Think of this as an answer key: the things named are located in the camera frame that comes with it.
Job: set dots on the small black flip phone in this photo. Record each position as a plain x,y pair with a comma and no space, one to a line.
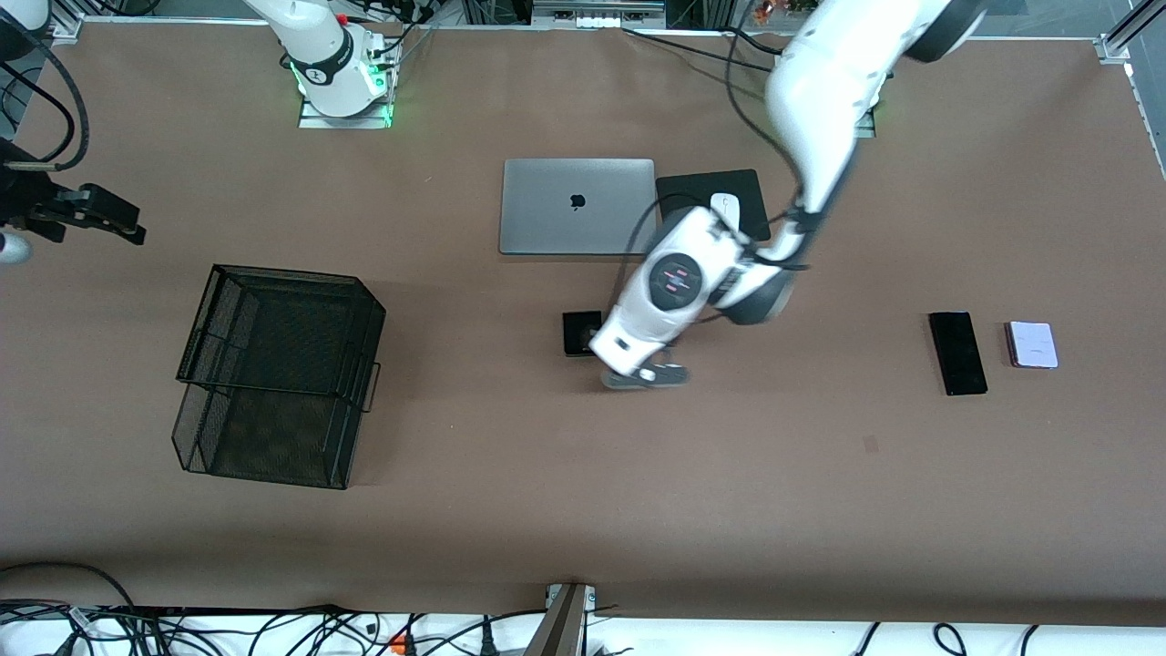
576,328

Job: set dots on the black mesh two-tier tray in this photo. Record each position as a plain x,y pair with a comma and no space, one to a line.
273,446

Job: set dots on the grey camera mount pole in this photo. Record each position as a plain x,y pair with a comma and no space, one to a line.
560,629

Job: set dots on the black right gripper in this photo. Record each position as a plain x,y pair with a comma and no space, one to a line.
35,202

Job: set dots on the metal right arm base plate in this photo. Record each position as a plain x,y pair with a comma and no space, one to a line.
314,121

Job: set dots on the grey closed laptop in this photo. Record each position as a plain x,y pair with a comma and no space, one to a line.
577,205

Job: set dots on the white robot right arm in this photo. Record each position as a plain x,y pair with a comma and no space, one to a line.
319,55

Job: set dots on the aluminium frame rail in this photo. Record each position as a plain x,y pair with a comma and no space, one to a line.
1113,46

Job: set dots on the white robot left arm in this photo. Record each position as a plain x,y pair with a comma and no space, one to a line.
820,91

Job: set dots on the aluminium frame corner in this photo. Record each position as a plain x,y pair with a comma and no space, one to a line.
66,32

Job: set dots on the long black slab phone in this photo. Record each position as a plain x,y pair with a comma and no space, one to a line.
958,353

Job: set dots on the white flip phone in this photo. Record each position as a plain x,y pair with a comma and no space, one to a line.
1033,344

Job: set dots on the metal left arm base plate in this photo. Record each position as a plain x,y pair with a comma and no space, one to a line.
865,128

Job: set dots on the grey power strip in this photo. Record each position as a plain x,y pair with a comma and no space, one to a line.
597,16

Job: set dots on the black mouse pad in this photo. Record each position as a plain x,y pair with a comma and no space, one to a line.
683,187

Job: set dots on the white computer mouse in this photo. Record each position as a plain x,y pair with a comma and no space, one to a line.
724,205

